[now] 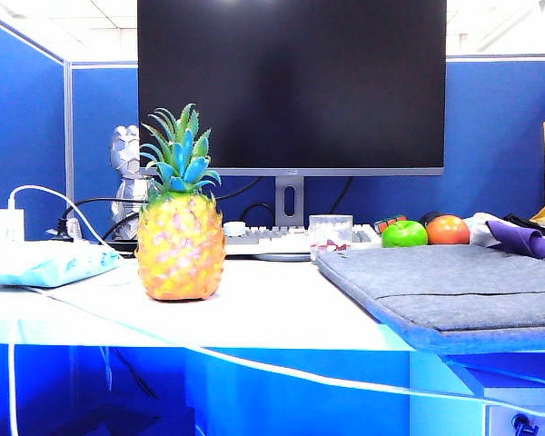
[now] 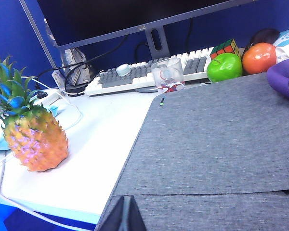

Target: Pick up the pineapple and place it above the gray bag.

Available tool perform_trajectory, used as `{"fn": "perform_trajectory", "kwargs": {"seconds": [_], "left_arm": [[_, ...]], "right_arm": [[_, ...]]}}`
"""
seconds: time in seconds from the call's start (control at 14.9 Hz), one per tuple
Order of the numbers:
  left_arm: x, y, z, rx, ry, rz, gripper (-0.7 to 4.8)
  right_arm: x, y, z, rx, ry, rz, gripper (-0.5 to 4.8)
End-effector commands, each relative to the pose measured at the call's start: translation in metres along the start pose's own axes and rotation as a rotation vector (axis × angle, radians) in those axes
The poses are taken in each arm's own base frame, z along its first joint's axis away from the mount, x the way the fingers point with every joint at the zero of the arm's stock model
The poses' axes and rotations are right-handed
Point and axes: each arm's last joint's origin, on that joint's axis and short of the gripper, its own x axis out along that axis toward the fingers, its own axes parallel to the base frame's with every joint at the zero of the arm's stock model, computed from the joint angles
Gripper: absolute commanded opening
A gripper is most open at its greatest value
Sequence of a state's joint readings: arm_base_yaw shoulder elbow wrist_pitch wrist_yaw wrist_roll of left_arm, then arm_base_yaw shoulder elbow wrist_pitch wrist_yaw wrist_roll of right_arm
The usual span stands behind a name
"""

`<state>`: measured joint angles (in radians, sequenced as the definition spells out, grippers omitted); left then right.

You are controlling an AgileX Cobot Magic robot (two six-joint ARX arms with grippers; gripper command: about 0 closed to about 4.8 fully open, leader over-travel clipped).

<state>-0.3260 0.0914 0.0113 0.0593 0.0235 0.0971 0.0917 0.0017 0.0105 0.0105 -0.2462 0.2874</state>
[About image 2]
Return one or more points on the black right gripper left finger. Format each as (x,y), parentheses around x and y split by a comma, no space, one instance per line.
(113,219)

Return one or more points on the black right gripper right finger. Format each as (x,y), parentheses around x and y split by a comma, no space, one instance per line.
(138,220)

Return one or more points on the plastic orange pineapple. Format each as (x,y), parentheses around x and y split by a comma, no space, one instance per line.
(38,144)

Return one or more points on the grey felt mat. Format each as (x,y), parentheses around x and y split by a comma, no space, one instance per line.
(207,144)

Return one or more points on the white power strip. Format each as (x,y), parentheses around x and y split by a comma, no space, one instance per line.
(54,96)

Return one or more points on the white and gray keyboard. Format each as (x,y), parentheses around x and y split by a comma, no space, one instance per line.
(139,72)

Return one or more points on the white round keyboard knob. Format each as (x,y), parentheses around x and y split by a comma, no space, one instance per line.
(123,70)

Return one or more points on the clear plastic cup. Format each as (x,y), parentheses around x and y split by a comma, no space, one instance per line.
(168,72)

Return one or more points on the silver faceted figurine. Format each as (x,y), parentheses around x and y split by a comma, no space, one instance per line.
(74,57)

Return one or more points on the green plastic apple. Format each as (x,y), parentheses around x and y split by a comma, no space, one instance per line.
(224,68)

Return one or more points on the gray monitor stand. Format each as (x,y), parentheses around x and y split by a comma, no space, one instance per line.
(148,44)

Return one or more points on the Rubik's cube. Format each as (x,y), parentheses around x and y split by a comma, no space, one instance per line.
(225,48)

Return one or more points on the black computer monitor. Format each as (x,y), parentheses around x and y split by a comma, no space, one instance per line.
(98,19)

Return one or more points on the purple cloth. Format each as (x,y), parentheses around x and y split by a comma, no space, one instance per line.
(281,79)

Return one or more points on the plastic orange fruit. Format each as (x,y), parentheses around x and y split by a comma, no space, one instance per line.
(258,59)

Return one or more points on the black object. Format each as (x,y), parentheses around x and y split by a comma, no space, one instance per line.
(265,36)

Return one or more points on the white and teal patterned cloth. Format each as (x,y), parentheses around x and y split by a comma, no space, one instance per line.
(287,43)

